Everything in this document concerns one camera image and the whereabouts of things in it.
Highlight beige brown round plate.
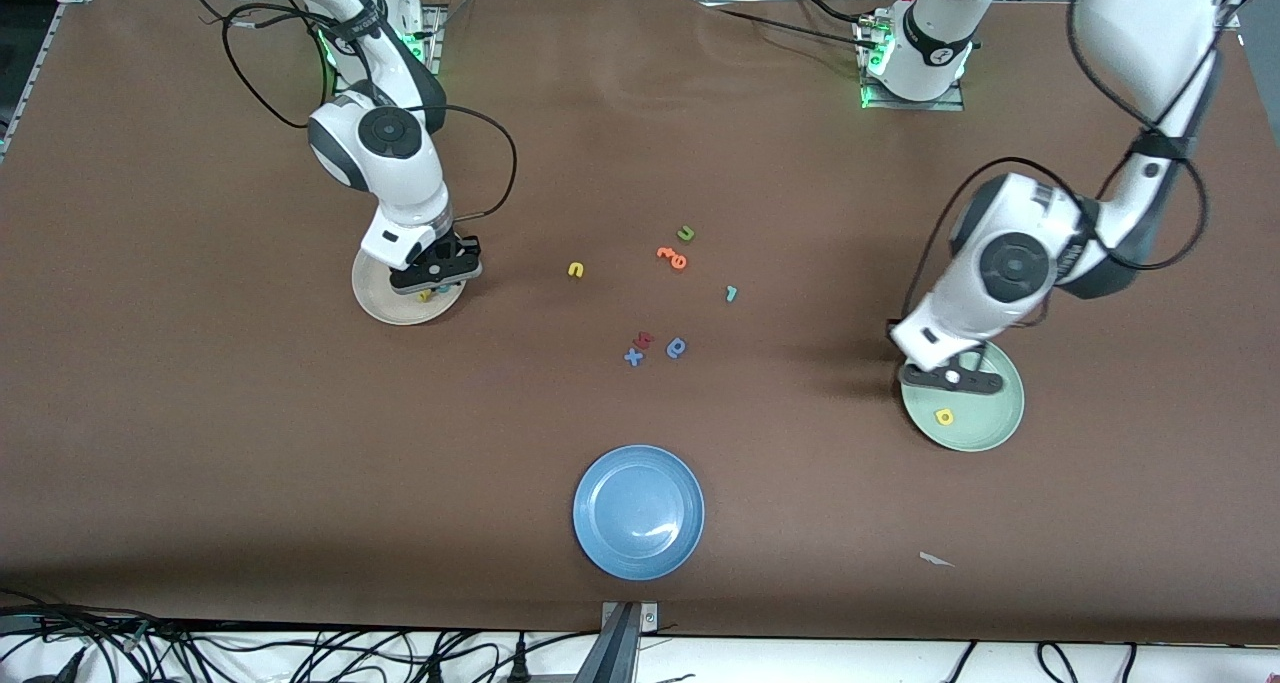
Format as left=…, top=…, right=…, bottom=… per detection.
left=351, top=217, right=470, bottom=326

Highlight pale green round plate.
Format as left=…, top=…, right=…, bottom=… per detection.
left=900, top=341, right=1026, bottom=453

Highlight brown table cover sheet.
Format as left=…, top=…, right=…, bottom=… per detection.
left=0, top=0, right=1280, bottom=646

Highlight blue round plate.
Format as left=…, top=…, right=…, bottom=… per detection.
left=573, top=445, right=706, bottom=581

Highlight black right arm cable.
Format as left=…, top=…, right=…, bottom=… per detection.
left=222, top=1, right=519, bottom=226

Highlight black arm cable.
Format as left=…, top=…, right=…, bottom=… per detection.
left=222, top=1, right=519, bottom=226
left=905, top=0, right=1280, bottom=336

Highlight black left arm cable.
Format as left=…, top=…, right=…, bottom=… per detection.
left=905, top=0, right=1280, bottom=336

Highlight black table cable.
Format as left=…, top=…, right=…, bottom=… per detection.
left=795, top=0, right=881, bottom=24
left=695, top=5, right=866, bottom=48

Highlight grey aluminium post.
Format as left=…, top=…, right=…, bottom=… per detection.
left=575, top=601, right=661, bottom=683

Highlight aluminium table edge rail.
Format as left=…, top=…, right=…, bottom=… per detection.
left=0, top=0, right=101, bottom=159

